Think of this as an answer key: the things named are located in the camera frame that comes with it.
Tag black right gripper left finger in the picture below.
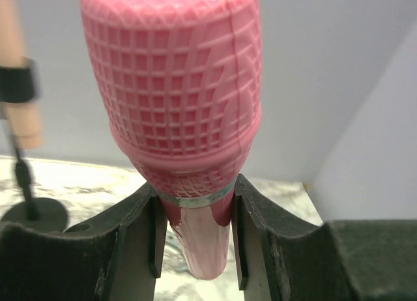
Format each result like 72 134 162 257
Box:
1 184 163 300

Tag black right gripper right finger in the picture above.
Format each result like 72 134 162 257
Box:
232 175 416 300

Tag pink microphone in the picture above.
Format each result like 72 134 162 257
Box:
79 0 262 280

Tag tall black round-base stand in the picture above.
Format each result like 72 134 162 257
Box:
0 56 71 233

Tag peach microphone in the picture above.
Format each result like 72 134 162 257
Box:
1 0 43 149

